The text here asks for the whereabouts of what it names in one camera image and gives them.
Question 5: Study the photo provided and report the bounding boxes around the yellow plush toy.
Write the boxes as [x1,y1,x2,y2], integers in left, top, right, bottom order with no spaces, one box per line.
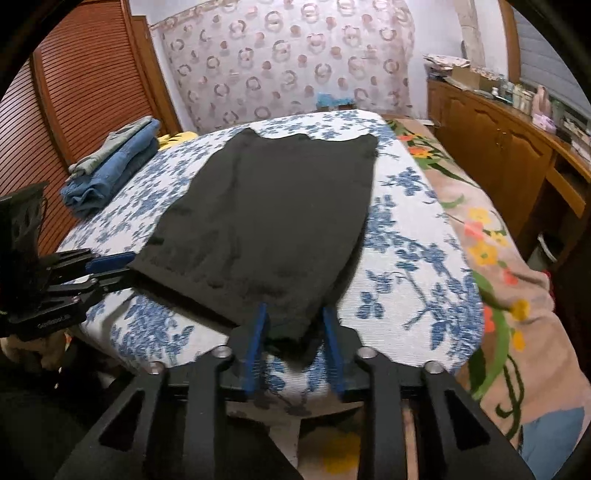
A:
[157,131,198,151]

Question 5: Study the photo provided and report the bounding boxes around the beige side curtain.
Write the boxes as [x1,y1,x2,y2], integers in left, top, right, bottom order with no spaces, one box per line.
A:
[454,0,486,67]

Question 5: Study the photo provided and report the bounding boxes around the pink bottle on cabinet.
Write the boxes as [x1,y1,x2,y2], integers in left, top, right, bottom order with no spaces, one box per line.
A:
[532,85,552,118]

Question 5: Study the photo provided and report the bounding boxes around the blue folded jeans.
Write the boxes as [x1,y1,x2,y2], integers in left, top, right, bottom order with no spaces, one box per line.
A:
[60,117,160,219]

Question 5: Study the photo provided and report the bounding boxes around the circle patterned curtain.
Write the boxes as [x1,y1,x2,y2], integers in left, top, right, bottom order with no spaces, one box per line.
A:
[154,1,415,134]

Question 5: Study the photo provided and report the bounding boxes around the louvered wooden wardrobe door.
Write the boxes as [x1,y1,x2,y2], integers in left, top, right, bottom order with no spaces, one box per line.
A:
[1,1,181,254]

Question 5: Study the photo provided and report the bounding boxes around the grey window blind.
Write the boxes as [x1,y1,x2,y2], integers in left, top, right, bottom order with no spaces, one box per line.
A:
[513,8,590,119]

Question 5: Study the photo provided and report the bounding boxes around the grey-green folded pants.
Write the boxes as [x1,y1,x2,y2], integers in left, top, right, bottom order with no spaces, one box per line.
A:
[68,116,153,180]

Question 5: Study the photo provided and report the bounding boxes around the black pants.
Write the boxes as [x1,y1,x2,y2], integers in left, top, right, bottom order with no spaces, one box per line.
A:
[132,129,378,364]

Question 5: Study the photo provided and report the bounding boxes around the cardboard box on cabinet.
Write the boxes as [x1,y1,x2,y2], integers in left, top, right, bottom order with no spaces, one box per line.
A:
[452,66,499,92]

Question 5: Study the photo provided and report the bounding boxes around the wooden sideboard cabinet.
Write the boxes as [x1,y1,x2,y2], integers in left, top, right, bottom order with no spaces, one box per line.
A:
[428,80,590,268]

